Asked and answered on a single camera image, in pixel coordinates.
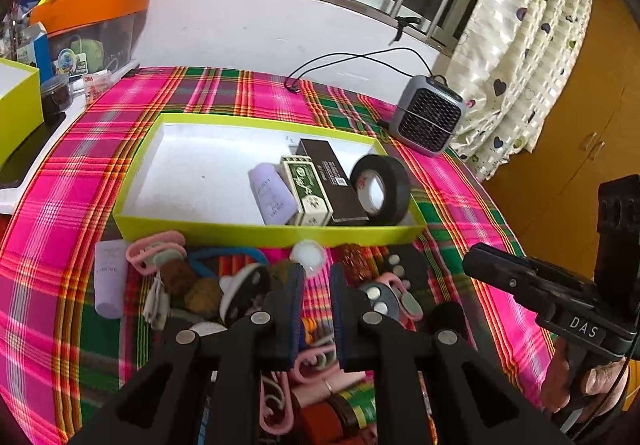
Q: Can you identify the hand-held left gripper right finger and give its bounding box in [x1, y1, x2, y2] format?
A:
[329, 262, 571, 445]

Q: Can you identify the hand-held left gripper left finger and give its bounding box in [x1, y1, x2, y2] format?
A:
[67, 262, 307, 445]

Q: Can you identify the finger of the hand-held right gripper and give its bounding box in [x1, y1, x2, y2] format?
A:
[462, 247, 596, 316]
[475, 242, 596, 298]

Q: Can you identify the brown jar with green label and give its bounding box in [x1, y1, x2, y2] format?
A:
[300, 385, 377, 445]

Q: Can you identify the large lilac tube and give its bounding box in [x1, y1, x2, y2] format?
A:
[248, 163, 298, 226]

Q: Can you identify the green and white patterned box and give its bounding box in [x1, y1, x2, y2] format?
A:
[279, 155, 335, 227]

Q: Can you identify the long black box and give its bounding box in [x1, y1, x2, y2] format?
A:
[296, 138, 371, 226]

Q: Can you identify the black tape roll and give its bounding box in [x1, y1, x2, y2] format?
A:
[349, 155, 412, 227]

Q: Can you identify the shallow yellow-green box tray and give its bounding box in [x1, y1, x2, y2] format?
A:
[112, 112, 428, 248]

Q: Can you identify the person's right hand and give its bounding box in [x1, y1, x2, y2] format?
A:
[541, 345, 632, 415]

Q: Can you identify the black pad with three dots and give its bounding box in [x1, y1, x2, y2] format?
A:
[357, 282, 401, 321]

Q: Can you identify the tan walnut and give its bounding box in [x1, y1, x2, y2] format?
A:
[184, 277, 224, 318]
[270, 261, 294, 296]

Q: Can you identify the red gold tinsel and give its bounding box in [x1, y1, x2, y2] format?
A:
[336, 245, 388, 286]

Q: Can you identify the white round cap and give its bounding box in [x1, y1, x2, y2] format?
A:
[291, 240, 326, 276]

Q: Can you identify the black oval pad white rim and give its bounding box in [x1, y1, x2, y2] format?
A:
[219, 264, 272, 326]

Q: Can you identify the pink clip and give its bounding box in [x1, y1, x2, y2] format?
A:
[380, 275, 423, 323]
[292, 345, 338, 383]
[260, 372, 296, 436]
[125, 232, 187, 276]

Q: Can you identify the pink card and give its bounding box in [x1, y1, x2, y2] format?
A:
[320, 370, 373, 396]

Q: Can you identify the black pad with white dots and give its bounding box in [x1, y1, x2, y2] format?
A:
[385, 245, 426, 291]

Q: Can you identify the blue hair band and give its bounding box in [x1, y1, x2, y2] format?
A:
[187, 247, 268, 278]

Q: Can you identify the dark brown walnut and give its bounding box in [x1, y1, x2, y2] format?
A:
[160, 259, 198, 296]

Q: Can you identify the wooden cabinet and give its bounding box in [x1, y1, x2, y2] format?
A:
[487, 0, 640, 276]

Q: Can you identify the small grey desk fan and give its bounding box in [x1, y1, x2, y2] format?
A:
[389, 75, 468, 156]

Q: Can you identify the small lilac tube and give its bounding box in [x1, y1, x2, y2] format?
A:
[94, 240, 128, 319]

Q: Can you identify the heart-print curtain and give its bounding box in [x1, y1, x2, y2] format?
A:
[445, 0, 596, 178]

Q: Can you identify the white red-print packet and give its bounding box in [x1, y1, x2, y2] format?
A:
[82, 72, 116, 100]

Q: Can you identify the white side table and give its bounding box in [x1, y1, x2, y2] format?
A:
[0, 57, 141, 216]

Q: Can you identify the black phone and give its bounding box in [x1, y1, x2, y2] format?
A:
[0, 120, 66, 188]

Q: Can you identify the dark round jar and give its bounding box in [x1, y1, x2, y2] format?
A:
[40, 75, 73, 113]

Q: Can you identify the deep yellow-green box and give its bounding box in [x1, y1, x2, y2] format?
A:
[0, 57, 43, 166]

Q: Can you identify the blue and white carton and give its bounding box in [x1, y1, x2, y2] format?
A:
[15, 22, 53, 80]

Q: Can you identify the clear bin with orange lid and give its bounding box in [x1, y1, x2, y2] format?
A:
[27, 0, 153, 76]

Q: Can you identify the white usb cable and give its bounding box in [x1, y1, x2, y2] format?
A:
[141, 270, 173, 331]

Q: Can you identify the black cable with clip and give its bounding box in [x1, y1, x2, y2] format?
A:
[284, 17, 451, 93]

